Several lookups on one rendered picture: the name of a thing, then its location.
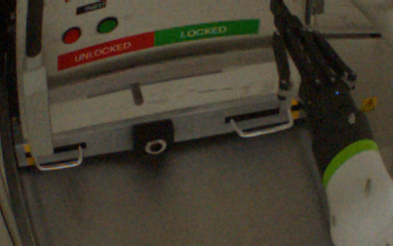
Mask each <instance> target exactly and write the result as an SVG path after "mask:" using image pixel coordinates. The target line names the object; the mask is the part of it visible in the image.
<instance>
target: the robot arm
mask: <svg viewBox="0 0 393 246"><path fill-rule="evenodd" d="M270 1H271V2H270V11H271V13H272V15H273V16H274V22H273V24H274V26H275V27H276V28H277V30H278V31H273V32H274V33H273V38H272V39H273V43H272V48H273V50H274V56H275V62H276V64H277V70H278V77H279V86H278V91H277V99H278V100H279V101H285V100H286V97H288V98H291V99H295V101H296V102H297V103H298V105H299V106H300V107H302V109H303V110H304V111H305V112H306V115H307V121H308V123H309V125H310V129H311V131H312V133H313V142H312V152H313V154H314V155H313V156H314V158H315V159H316V160H315V161H316V164H317V167H318V169H319V173H320V177H321V180H322V182H323V185H324V189H325V193H326V195H327V199H328V202H329V206H330V207H329V209H330V221H331V222H330V225H331V227H330V230H331V239H332V241H333V244H334V246H393V163H392V169H391V173H390V176H389V175H388V172H387V171H386V169H385V167H384V163H383V161H382V159H381V157H380V154H379V151H378V148H377V146H376V142H375V139H374V137H373V132H372V129H371V126H370V125H369V121H368V119H367V117H366V115H365V113H364V112H363V110H362V109H360V108H357V106H356V104H355V102H354V100H353V98H352V95H351V94H350V89H351V90H355V83H356V77H357V74H356V73H355V72H354V71H353V70H352V69H350V67H348V66H347V65H346V64H345V63H344V62H343V60H342V59H341V58H340V56H339V55H338V54H337V53H336V51H335V50H334V49H333V47H332V46H331V45H330V44H329V43H328V42H327V41H326V40H325V38H324V36H323V35H321V34H320V32H319V31H316V30H313V31H308V30H307V28H305V27H304V26H303V25H302V23H301V21H300V20H299V19H298V17H297V16H296V15H292V13H291V12H290V10H289V9H288V7H287V6H286V4H285V3H284V2H283V0H270ZM349 1H350V2H351V3H353V4H354V6H355V7H356V8H358V9H359V11H360V12H361V13H362V14H364V16H365V17H366V18H367V19H368V20H369V22H370V23H371V24H372V25H373V27H374V28H375V29H376V31H377V32H378V33H379V34H380V36H381V37H382V38H383V39H384V41H385V42H386V43H387V45H388V46H389V48H390V49H391V50H392V53H393V0H349ZM298 38H299V42H298ZM299 44H300V45H299ZM300 46H302V48H303V50H304V52H305V54H306V55H305V54H304V53H303V51H302V49H301V47H300ZM285 47H286V49H287V51H288V53H289V54H290V56H291V58H292V61H293V63H294V65H295V68H296V69H297V71H298V73H299V75H300V78H301V82H300V83H301V84H300V86H299V88H297V87H296V86H295V82H294V79H293V78H292V77H290V75H291V69H290V66H289V62H288V56H287V51H286V49H285ZM306 56H307V57H308V58H309V60H310V62H309V61H308V59H307V57H306ZM332 70H333V71H334V73H333V72H332Z"/></svg>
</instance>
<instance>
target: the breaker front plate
mask: <svg viewBox="0 0 393 246"><path fill-rule="evenodd" d="M98 1H103V0H74V1H68V2H67V3H65V0H44V9H43V11H44V12H43V21H42V23H43V24H42V27H43V28H42V38H41V39H42V43H41V44H42V46H43V50H44V51H45V55H46V56H45V59H46V67H47V79H48V86H49V87H48V90H50V89H52V88H56V87H60V86H65V85H68V84H69V83H74V82H79V81H84V80H85V79H89V78H93V77H99V76H101V75H103V74H109V73H114V72H116V71H119V70H126V69H132V66H133V65H134V67H137V66H143V65H150V64H155V63H157V62H166V61H172V60H179V59H186V58H192V57H198V56H205V55H210V54H216V53H222V54H223V53H229V52H235V51H247V50H258V49H269V48H272V43H273V39H272V38H273V33H274V32H273V31H278V30H277V28H276V27H275V26H274V24H273V22H274V16H273V15H272V13H271V11H270V2H271V1H270V0H106V6H105V8H103V9H97V10H94V11H92V12H87V13H85V14H82V15H77V16H76V8H78V7H82V6H85V5H87V4H93V3H95V2H98ZM27 2H28V0H19V7H18V65H19V66H18V69H19V85H20V106H21V110H20V111H21V115H22V124H23V131H24V136H25V139H28V135H27V130H26V120H25V115H24V113H25V111H24V102H23V92H22V90H23V88H22V80H21V79H22V76H21V73H22V71H21V67H22V59H23V58H24V52H25V50H26V49H25V43H26V42H25V39H26V37H25V35H26V19H27V17H26V16H27V4H28V3H27ZM283 2H284V3H285V4H286V6H287V7H288V9H289V10H290V12H291V13H292V15H296V16H297V17H298V19H299V20H300V21H301V23H302V24H303V14H304V12H303V10H304V9H303V6H304V4H303V3H304V0H283ZM109 17H114V18H117V20H118V22H119V23H118V26H117V27H116V28H115V29H114V30H113V31H110V32H108V33H107V34H102V33H101V34H99V32H98V31H97V30H98V29H97V25H98V23H99V22H100V21H102V20H103V19H105V18H109ZM248 19H250V20H255V19H259V29H258V32H259V34H247V35H235V36H222V37H217V38H211V39H207V38H204V39H198V40H191V41H185V42H179V43H173V44H167V45H162V46H160V47H154V48H148V49H141V50H138V51H135V52H129V53H124V54H122V55H119V56H113V57H108V58H107V59H101V60H96V61H92V62H87V63H83V64H82V65H77V66H72V67H70V68H68V69H63V70H59V71H58V56H59V55H63V54H68V53H69V52H73V51H77V50H79V49H83V48H88V47H90V46H93V45H98V44H100V43H103V42H109V41H112V40H114V39H120V38H125V37H127V36H132V35H139V34H142V33H143V32H150V31H157V30H163V29H168V28H172V27H177V26H184V25H194V24H201V23H207V22H214V21H216V22H220V21H236V20H242V21H243V20H248ZM72 26H76V27H77V26H78V27H80V28H81V32H82V34H81V37H80V38H79V39H78V40H77V41H76V42H74V43H72V44H68V45H67V44H65V43H63V41H62V35H63V34H64V32H65V31H66V30H67V29H69V28H71V27H72ZM134 67H133V68H134ZM138 84H139V87H140V90H141V93H142V96H143V99H144V103H143V104H141V105H136V104H135V102H134V99H133V96H132V93H131V86H130V84H129V85H125V86H122V87H117V88H111V89H106V90H103V91H101V92H96V93H91V94H87V95H82V96H81V97H77V98H73V99H68V100H64V101H60V102H52V103H49V105H50V110H49V111H50V118H51V132H52V134H54V133H58V132H62V131H66V130H75V129H79V128H83V127H88V126H93V125H97V124H102V123H106V122H111V121H117V120H122V119H127V118H133V117H139V116H144V115H150V114H155V112H161V111H167V110H174V109H179V108H185V107H191V106H197V105H203V104H209V103H220V102H227V101H232V100H238V99H243V98H249V97H254V96H260V95H265V94H267V95H271V94H276V93H277V91H278V86H279V77H278V70H277V64H276V62H271V63H268V62H266V63H260V64H249V65H243V66H231V67H226V68H220V69H213V70H206V71H200V72H194V73H188V74H182V75H176V76H170V77H164V78H157V79H151V80H150V81H145V82H139V83H138Z"/></svg>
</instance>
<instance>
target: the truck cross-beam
mask: <svg viewBox="0 0 393 246"><path fill-rule="evenodd" d="M280 102H281V101H279V100H278V99H277V93H276V94H271V95H267V94H265V95H260V96H254V97H249V98H243V99H238V100H232V101H227V102H215V103H209V104H203V105H197V106H191V107H185V108H179V109H174V110H167V111H161V112H155V114H150V115H144V116H139V117H133V118H127V119H122V120H117V121H111V122H106V123H102V124H97V125H93V126H88V127H83V128H79V129H75V130H66V131H62V132H58V133H54V134H52V138H53V145H54V146H53V148H54V151H53V154H51V155H44V156H43V162H44V163H46V162H49V163H50V162H53V161H61V160H64V159H65V160H68V159H72V158H79V155H78V147H77V145H78V144H80V145H82V152H83V157H85V156H88V157H89V156H94V155H98V154H106V153H111V152H116V151H121V150H125V151H126V150H131V149H134V126H137V125H143V124H148V123H154V122H160V121H166V120H171V121H173V123H174V126H175V142H180V141H185V140H192V139H197V138H203V137H208V136H214V135H219V134H226V133H232V131H235V130H234V129H233V127H232V126H231V124H230V122H229V118H231V117H232V118H234V121H235V122H236V124H237V126H238V127H239V129H240V130H243V129H248V128H253V127H258V126H264V125H269V124H274V123H278V119H279V113H280ZM291 110H292V111H297V110H298V118H302V117H306V116H307V115H306V112H305V111H304V110H303V109H302V107H300V106H299V105H298V104H293V105H292V107H291ZM13 132H14V143H15V147H16V154H17V159H18V162H19V166H22V167H23V166H26V165H28V162H27V158H33V157H32V156H31V153H30V152H25V150H24V146H25V145H29V143H28V139H23V132H22V127H21V125H15V126H13ZM28 166H30V165H28Z"/></svg>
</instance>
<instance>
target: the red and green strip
mask: <svg viewBox="0 0 393 246"><path fill-rule="evenodd" d="M258 29H259V19H255V20H250V19H248V20H233V21H231V20H226V21H220V22H216V21H214V22H207V23H201V24H194V25H184V26H177V27H172V28H168V29H163V30H157V31H150V32H143V33H142V34H139V35H132V36H127V37H125V38H120V39H114V40H112V41H109V42H103V43H100V44H98V45H93V46H90V47H88V48H83V49H79V50H77V51H73V52H69V53H68V54H63V55H59V56H58V71H59V70H63V69H68V68H70V67H72V66H77V65H82V64H83V63H87V62H94V61H96V60H101V59H107V58H108V57H113V56H119V55H122V54H124V53H129V52H135V51H138V50H141V49H148V48H154V47H160V46H162V45H167V44H173V43H179V42H185V41H191V40H198V39H204V38H207V39H211V38H217V37H222V36H235V35H247V34H259V32H258Z"/></svg>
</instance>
